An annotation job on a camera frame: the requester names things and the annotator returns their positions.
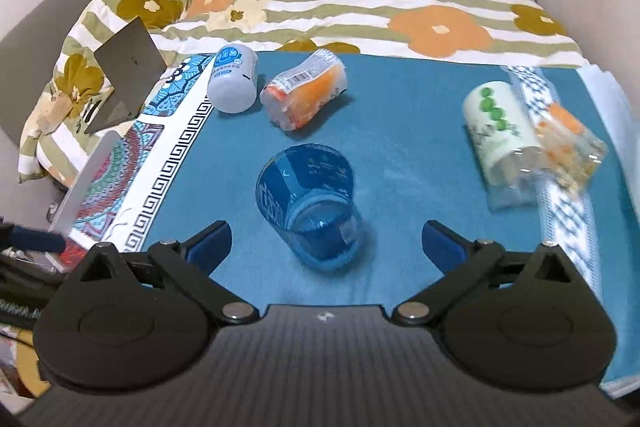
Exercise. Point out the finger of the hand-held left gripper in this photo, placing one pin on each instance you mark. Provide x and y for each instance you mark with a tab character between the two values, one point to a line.
39	239

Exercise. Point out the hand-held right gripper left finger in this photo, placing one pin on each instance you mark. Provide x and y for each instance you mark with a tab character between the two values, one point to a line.
207	246

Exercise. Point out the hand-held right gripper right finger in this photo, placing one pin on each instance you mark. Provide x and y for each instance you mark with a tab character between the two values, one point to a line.
441	248

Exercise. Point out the clear blue cup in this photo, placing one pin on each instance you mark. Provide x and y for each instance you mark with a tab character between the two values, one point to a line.
306	207

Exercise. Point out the white cup with green print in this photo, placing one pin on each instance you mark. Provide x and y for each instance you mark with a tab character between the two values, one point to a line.
497	127

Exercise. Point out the clear crinkled cup orange print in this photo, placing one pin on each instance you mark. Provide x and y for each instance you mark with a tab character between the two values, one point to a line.
565	142

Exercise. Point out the clear cup with orange print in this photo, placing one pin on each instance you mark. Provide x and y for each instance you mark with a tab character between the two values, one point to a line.
305	88

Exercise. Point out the white flat panel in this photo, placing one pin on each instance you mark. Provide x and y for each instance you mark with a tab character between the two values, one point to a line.
86	187

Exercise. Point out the patterned mat with key border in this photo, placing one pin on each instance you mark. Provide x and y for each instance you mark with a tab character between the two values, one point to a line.
150	157

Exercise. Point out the teal blue mat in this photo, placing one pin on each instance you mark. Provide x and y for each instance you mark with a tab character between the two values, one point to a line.
400	147

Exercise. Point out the white bottle with blue label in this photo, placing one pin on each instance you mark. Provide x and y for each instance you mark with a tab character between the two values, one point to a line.
232	79

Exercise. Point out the grey laptop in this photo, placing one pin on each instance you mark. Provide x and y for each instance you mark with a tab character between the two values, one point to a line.
131	67

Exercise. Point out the grey-brown headboard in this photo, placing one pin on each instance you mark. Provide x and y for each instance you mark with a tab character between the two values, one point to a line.
45	7

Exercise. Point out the floral striped duvet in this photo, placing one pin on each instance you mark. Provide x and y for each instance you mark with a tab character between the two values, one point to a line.
350	7

